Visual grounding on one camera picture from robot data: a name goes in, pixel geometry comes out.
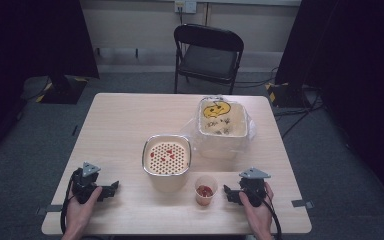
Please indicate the person's right hand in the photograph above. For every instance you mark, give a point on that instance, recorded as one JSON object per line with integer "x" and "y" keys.
{"x": 260, "y": 216}

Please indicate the small translucent cup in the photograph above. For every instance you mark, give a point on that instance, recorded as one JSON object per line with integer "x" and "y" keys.
{"x": 206, "y": 200}

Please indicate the grey tape strip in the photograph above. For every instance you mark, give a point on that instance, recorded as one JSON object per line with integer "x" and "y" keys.
{"x": 302, "y": 203}
{"x": 48, "y": 209}

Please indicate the white wall outlet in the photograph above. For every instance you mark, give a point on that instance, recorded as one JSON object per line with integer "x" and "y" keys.
{"x": 185, "y": 6}

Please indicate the light wooden table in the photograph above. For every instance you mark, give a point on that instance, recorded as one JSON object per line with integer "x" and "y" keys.
{"x": 120, "y": 126}

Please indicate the beige container with metal rim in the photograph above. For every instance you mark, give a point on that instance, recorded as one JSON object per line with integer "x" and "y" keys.
{"x": 166, "y": 181}

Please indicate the red food scrap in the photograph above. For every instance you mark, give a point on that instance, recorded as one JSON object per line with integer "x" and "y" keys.
{"x": 152, "y": 154}
{"x": 169, "y": 151}
{"x": 172, "y": 156}

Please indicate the black folding chair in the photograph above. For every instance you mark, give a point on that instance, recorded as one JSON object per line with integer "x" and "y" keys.
{"x": 208, "y": 61}

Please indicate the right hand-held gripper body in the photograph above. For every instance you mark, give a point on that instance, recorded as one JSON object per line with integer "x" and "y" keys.
{"x": 254, "y": 186}

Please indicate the person's left hand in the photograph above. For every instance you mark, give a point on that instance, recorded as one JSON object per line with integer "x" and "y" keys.
{"x": 80, "y": 213}

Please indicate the black stand base striped tape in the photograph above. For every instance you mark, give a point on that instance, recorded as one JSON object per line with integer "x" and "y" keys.
{"x": 63, "y": 91}
{"x": 286, "y": 95}

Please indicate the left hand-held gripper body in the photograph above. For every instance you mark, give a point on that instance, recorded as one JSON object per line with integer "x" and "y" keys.
{"x": 84, "y": 186}

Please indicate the beige perforated strainer basket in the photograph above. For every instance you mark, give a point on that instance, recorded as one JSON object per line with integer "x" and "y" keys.
{"x": 166, "y": 160}

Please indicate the beige bin with yellow face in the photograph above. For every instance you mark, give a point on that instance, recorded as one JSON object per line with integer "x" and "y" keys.
{"x": 225, "y": 123}

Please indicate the pile of red food scraps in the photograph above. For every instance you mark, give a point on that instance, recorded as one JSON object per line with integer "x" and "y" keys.
{"x": 205, "y": 191}

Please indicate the clear plastic bag liner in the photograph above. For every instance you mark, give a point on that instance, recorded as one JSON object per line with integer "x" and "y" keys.
{"x": 193, "y": 136}

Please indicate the black curtain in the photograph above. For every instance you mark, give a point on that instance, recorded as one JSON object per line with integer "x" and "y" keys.
{"x": 30, "y": 40}
{"x": 353, "y": 66}

